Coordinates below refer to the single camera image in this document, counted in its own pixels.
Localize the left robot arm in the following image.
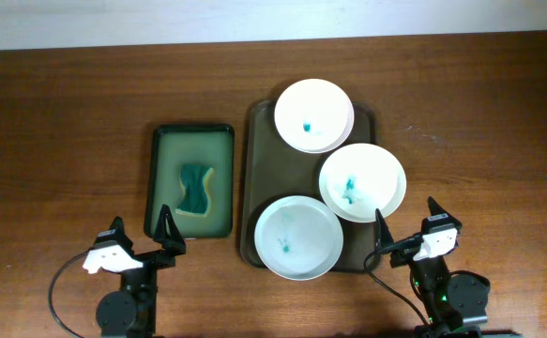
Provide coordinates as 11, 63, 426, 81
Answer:
83, 205, 187, 337

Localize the green and yellow sponge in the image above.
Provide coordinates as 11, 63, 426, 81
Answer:
175, 163, 214, 217

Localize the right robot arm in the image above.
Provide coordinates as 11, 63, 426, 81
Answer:
366, 197, 491, 337

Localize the small dark green tray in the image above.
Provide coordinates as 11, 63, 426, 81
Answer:
144, 124, 235, 238

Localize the white plate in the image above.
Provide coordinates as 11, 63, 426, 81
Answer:
254, 195, 343, 281
318, 143, 407, 223
274, 79, 355, 153

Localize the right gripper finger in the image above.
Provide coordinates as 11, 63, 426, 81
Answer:
427, 196, 449, 221
375, 208, 394, 250

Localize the white plate top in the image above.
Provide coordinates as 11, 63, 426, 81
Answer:
274, 79, 355, 153

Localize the white plate bottom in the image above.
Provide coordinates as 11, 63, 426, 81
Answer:
254, 195, 343, 281

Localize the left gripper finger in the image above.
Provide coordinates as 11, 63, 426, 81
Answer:
152, 204, 187, 256
107, 216, 126, 241

